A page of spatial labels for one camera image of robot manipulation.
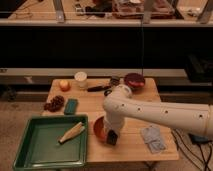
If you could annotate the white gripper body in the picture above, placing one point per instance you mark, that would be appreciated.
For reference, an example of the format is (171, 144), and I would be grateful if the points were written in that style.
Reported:
(115, 126)

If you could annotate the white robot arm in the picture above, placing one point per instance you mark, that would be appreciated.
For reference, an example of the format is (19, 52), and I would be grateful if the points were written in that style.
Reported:
(196, 119)

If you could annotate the dark red bowl with food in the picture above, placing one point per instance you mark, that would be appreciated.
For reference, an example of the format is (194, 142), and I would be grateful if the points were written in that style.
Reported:
(134, 80)

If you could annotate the corn cob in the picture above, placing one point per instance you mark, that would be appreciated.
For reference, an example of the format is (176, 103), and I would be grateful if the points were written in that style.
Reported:
(71, 133)

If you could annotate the green sponge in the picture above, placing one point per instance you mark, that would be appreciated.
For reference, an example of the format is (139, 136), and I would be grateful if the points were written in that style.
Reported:
(70, 107)

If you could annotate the small dark round container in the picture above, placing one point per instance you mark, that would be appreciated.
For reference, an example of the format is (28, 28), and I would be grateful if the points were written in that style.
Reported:
(114, 81)

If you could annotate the grey folded cloth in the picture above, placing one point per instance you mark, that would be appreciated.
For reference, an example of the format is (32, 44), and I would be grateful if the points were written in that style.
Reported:
(153, 139)

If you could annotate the white cup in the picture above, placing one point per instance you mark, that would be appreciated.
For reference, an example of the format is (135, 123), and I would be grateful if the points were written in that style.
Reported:
(81, 79)

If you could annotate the bunch of red grapes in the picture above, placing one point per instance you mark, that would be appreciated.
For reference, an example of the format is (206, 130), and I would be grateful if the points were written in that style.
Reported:
(55, 104)

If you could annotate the orange apple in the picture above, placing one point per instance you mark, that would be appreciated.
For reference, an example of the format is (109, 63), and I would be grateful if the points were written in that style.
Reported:
(64, 85)

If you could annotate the green plastic tray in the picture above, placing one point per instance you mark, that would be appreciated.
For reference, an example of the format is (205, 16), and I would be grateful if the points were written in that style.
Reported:
(40, 149)

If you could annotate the black handled knife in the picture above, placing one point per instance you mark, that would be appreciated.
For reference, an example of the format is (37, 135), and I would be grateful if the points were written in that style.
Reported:
(98, 88)

